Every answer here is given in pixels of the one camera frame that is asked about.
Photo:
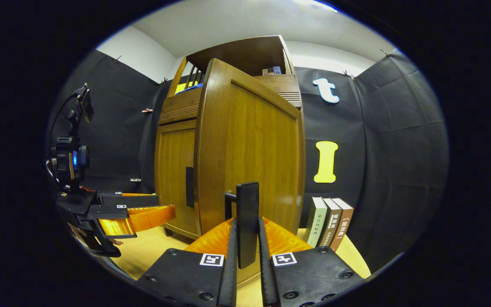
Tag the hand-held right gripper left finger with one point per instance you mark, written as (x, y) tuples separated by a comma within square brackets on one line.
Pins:
[(228, 273)]

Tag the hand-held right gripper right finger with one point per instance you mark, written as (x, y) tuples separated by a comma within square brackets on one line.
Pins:
[(267, 273)]

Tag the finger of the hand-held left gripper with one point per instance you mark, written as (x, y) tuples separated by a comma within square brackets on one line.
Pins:
[(130, 200), (107, 212)]

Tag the wooden cabinet door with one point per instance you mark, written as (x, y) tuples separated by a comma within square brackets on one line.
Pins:
[(173, 170), (254, 140)]

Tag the wooden double-door shoe cabinet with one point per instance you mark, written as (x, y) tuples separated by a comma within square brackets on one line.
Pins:
[(245, 55)]

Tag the green book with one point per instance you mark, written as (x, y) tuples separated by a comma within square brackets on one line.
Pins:
[(316, 221)]

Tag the olive book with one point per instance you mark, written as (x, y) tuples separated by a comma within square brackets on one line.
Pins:
[(330, 224)]

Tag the blue cloth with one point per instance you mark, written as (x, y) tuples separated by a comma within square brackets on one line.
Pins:
[(192, 87)]

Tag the black backdrop cloth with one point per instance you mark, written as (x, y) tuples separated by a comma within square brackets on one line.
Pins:
[(399, 149)]

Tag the small blue book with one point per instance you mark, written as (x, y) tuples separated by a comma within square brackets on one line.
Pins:
[(277, 70)]

